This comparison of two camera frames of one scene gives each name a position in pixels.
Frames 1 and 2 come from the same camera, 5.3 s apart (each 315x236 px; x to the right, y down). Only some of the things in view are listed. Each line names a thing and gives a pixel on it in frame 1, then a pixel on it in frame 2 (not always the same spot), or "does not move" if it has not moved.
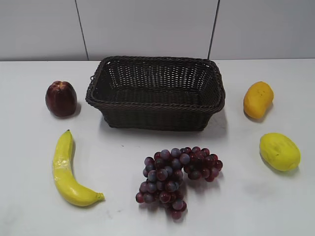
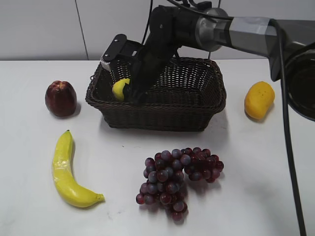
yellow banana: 67,185 does not move
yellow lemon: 279,152 → 117,89
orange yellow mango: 258,97 does not move
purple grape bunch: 164,172 does not move
